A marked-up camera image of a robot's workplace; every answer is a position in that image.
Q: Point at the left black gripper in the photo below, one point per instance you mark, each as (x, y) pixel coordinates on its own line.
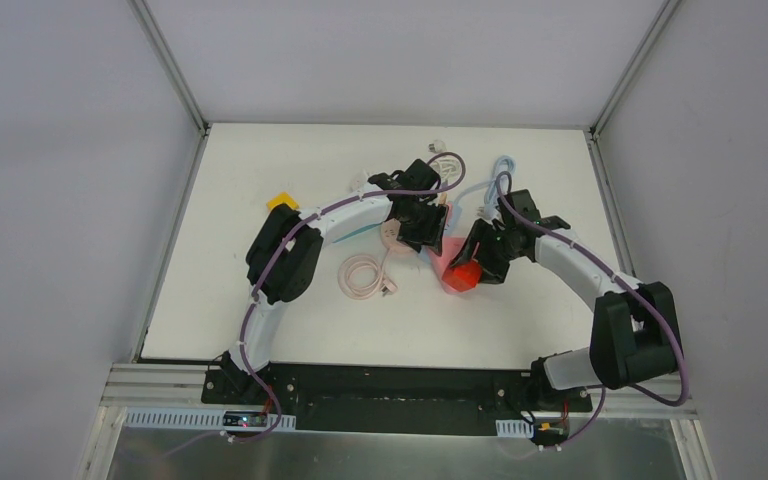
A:
(426, 229)

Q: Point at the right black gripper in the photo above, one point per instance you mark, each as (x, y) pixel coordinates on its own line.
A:
(485, 258)

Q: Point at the pink power strip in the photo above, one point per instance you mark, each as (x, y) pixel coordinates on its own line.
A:
(451, 246)

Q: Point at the red cube adapter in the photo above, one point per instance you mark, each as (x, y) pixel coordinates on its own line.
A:
(461, 278)

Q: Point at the teal power strip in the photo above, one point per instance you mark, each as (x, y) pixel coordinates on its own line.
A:
(356, 232)

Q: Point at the white cube adapter with picture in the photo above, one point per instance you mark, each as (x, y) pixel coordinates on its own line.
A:
(358, 181)

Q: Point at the yellow cube adapter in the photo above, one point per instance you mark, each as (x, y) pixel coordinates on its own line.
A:
(282, 198)

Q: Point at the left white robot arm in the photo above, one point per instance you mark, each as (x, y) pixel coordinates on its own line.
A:
(283, 258)

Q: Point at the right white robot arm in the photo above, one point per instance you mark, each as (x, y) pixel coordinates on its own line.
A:
(635, 338)

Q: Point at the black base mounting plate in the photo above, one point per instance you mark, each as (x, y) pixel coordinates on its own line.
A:
(402, 400)

